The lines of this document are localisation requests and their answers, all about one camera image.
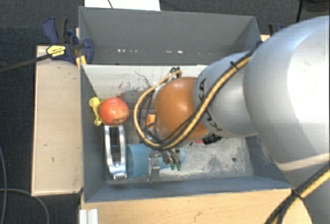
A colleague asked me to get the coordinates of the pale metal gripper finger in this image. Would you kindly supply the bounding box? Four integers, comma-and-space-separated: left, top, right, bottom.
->
148, 156, 161, 183

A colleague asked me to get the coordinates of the blue cup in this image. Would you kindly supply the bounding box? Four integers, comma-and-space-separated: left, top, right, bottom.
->
126, 143, 186, 179

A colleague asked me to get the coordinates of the red apple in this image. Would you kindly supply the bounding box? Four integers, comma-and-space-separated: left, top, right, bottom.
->
98, 97, 130, 126

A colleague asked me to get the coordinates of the yellow toy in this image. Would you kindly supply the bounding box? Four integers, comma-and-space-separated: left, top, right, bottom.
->
89, 97, 104, 127

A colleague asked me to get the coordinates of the pale wood flat board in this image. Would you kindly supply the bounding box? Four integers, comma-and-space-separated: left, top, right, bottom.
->
30, 45, 85, 197

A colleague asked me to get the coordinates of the grey metal bin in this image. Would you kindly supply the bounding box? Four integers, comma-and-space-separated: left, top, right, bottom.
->
78, 6, 293, 203

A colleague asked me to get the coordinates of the silver and black ring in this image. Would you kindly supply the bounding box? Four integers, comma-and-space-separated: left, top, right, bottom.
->
103, 125, 128, 181

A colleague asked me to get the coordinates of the black cylinder on white bracket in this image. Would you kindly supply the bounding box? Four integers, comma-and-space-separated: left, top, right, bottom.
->
202, 133, 223, 145

